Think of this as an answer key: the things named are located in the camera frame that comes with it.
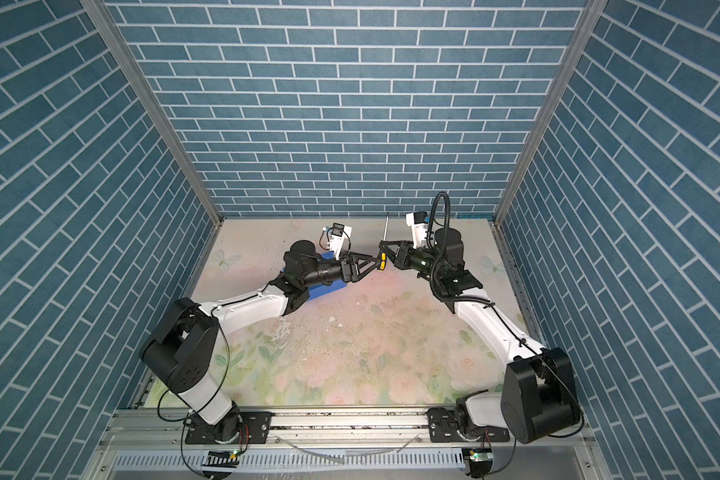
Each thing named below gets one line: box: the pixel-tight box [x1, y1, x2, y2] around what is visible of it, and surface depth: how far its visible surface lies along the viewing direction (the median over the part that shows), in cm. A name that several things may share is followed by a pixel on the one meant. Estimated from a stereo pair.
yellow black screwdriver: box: [379, 211, 389, 272], surface depth 78 cm
